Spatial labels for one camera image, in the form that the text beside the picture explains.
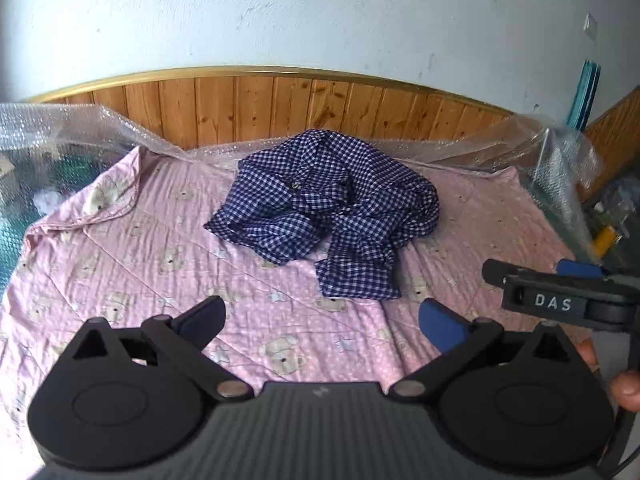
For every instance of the blue checkered shirt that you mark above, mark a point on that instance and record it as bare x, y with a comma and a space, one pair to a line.
320, 200

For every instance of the yellow tube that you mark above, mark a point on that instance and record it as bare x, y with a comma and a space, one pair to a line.
603, 241

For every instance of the teal sticks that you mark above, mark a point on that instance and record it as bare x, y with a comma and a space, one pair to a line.
582, 95

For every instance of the pink bear print blanket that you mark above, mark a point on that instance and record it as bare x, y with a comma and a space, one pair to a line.
150, 260

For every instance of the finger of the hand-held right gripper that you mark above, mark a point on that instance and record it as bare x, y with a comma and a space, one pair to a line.
577, 268
495, 270

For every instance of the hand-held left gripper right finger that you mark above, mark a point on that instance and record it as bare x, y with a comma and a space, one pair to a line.
440, 327

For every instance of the clear bubble wrap sheet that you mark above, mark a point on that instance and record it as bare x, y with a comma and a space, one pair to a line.
100, 125

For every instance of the white wall switch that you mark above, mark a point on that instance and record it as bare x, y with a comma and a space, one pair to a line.
591, 26

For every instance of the person's right hand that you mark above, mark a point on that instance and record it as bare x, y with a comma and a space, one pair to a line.
627, 390

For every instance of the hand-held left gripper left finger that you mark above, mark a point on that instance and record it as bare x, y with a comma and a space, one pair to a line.
202, 320

